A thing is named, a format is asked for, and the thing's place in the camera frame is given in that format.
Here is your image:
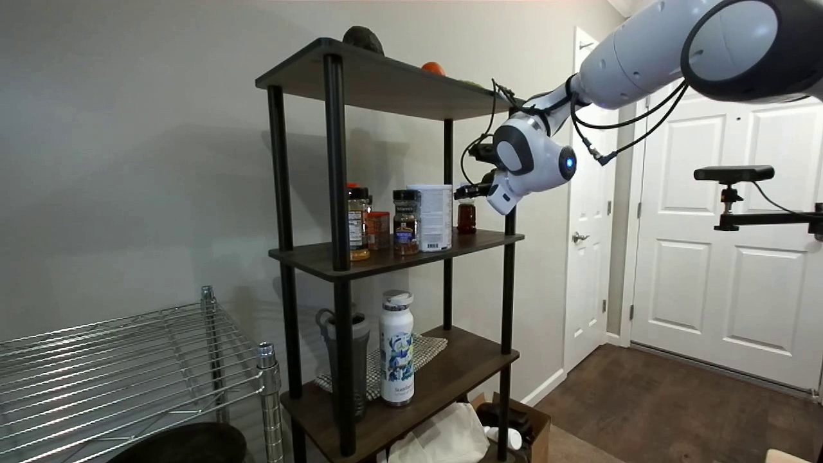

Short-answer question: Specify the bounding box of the white panelled door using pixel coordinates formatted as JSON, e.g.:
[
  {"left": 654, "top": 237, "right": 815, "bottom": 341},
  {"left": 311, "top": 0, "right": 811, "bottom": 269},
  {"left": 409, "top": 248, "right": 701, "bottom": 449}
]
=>
[{"left": 630, "top": 85, "right": 823, "bottom": 396}]

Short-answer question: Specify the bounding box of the white cylindrical container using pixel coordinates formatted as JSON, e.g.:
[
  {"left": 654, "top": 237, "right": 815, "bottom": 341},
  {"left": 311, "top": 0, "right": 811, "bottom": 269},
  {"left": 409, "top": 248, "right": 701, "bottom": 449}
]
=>
[{"left": 418, "top": 184, "right": 456, "bottom": 255}]

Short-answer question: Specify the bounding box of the small orange jar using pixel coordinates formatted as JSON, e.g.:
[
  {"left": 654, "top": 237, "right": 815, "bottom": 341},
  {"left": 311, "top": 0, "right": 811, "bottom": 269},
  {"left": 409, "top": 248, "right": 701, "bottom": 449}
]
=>
[{"left": 366, "top": 210, "right": 393, "bottom": 251}]

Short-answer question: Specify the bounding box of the black item in box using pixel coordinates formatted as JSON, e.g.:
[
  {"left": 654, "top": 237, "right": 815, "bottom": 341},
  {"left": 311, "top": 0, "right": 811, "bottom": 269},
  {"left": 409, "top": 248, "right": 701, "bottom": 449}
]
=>
[{"left": 474, "top": 401, "right": 535, "bottom": 459}]

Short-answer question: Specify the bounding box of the black round bowl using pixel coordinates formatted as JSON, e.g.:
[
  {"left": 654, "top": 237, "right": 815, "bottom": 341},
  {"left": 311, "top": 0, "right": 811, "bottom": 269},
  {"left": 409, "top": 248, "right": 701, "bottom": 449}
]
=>
[{"left": 109, "top": 421, "right": 252, "bottom": 463}]

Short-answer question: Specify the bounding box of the dark grey tumbler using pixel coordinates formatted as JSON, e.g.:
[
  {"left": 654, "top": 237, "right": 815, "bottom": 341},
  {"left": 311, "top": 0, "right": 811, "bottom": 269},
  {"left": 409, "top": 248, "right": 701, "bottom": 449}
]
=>
[{"left": 315, "top": 306, "right": 373, "bottom": 421}]

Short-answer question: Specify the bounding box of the black camera on stand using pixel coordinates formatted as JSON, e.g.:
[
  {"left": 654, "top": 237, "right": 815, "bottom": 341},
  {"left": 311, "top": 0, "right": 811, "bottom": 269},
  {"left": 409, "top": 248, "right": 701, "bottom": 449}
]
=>
[{"left": 692, "top": 162, "right": 823, "bottom": 242}]

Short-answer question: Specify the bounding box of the black round object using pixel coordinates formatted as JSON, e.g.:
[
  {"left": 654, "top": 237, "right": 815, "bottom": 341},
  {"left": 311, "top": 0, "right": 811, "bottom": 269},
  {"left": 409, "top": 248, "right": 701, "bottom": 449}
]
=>
[{"left": 343, "top": 23, "right": 387, "bottom": 59}]

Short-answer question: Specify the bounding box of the white open door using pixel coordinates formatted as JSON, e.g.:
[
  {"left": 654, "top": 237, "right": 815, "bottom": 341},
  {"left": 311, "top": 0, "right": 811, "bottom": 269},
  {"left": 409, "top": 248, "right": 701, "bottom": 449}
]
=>
[{"left": 562, "top": 26, "right": 622, "bottom": 373}]

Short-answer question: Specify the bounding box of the white plastic bag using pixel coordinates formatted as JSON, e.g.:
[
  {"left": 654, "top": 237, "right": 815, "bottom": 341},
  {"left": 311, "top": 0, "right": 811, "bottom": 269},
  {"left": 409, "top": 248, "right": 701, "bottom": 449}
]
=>
[{"left": 377, "top": 400, "right": 492, "bottom": 463}]

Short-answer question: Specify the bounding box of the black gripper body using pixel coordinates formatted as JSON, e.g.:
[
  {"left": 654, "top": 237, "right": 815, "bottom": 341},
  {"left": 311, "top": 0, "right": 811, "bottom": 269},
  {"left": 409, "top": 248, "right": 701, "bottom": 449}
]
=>
[{"left": 472, "top": 167, "right": 505, "bottom": 201}]

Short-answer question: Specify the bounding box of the chrome wire rack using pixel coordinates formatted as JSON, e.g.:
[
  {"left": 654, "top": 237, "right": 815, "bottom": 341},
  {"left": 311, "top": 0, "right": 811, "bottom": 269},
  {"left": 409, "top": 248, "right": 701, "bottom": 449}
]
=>
[{"left": 0, "top": 283, "right": 288, "bottom": 463}]

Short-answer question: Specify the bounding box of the dark wooden shelf unit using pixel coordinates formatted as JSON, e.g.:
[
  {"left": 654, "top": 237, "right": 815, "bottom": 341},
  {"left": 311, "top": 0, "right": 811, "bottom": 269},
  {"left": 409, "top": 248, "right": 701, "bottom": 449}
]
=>
[{"left": 256, "top": 37, "right": 532, "bottom": 463}]

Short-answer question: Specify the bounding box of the dark brown sauce bottle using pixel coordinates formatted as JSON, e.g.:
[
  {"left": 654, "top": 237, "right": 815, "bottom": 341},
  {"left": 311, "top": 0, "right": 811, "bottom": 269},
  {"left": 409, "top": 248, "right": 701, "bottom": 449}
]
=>
[{"left": 456, "top": 201, "right": 478, "bottom": 237}]

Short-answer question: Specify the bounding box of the white floral water bottle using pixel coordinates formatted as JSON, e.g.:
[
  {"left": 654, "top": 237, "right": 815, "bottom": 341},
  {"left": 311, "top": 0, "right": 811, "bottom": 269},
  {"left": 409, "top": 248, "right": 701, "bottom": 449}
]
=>
[{"left": 378, "top": 289, "right": 418, "bottom": 410}]

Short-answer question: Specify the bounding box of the brown cardboard box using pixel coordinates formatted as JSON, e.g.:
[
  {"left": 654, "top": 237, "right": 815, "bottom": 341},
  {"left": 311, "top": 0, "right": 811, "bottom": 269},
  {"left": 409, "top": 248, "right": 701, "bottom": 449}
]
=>
[{"left": 478, "top": 396, "right": 629, "bottom": 463}]

